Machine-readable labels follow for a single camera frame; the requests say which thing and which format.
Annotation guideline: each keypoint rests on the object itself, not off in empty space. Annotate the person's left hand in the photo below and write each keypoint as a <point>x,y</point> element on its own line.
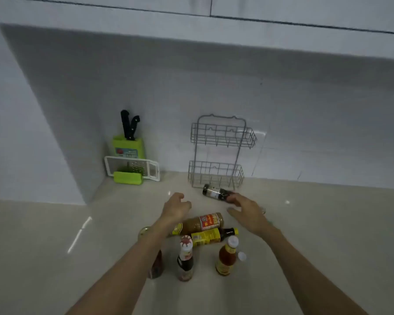
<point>174,209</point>

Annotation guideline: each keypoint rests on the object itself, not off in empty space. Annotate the person's right hand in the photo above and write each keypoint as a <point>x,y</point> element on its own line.
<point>249,216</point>

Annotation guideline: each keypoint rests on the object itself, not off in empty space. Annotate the tall brown sauce bottle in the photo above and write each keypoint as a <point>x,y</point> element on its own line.
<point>197,223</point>

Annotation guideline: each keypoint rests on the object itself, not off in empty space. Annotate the dark bottle white cap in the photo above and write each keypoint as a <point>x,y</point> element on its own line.
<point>215,192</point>

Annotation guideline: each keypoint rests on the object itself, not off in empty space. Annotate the dark bottle yellow label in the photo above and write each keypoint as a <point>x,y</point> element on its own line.
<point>207,236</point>

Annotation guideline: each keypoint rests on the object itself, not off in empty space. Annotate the orange sauce bottle white cap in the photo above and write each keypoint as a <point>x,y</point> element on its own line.
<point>225,259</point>

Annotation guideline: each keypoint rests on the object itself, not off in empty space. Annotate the dark bottle red-white cap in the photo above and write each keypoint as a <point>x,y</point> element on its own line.
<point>185,262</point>

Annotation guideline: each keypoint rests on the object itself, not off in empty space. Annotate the red sauce bottle gold cap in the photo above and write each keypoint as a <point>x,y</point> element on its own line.
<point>156,269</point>

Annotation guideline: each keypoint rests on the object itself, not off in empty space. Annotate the person's right forearm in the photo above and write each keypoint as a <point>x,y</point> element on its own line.
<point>302,275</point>

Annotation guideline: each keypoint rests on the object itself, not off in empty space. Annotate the person's left forearm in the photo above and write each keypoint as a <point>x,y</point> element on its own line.
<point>124,275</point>

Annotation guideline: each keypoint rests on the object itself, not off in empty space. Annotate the green plastic grater holder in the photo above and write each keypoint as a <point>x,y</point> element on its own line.
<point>128,178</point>

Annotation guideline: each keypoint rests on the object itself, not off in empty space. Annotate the green knife block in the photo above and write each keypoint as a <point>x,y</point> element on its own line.
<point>128,149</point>

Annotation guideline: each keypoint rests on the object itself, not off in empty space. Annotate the white upper cabinet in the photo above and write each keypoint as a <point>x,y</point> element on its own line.
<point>197,29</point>

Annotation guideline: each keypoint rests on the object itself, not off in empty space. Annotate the white frame metal grater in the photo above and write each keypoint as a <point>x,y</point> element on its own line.
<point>118,164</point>

